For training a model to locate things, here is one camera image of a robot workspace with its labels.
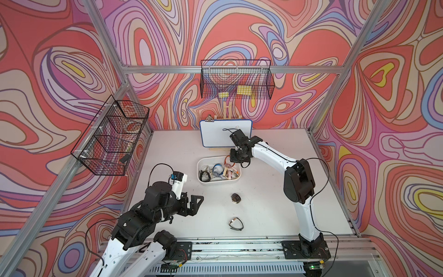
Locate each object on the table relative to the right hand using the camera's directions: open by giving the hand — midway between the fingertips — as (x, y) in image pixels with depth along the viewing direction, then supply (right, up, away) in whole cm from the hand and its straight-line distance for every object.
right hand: (235, 163), depth 95 cm
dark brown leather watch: (0, -17, -10) cm, 19 cm away
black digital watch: (-17, -7, +1) cm, 19 cm away
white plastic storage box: (-17, 0, +4) cm, 17 cm away
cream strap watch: (-3, -6, -1) cm, 6 cm away
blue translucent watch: (-10, -4, +5) cm, 11 cm away
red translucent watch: (-4, -1, -4) cm, 6 cm away
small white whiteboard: (-11, +17, +2) cm, 20 cm away
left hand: (-17, -10, -29) cm, 35 cm away
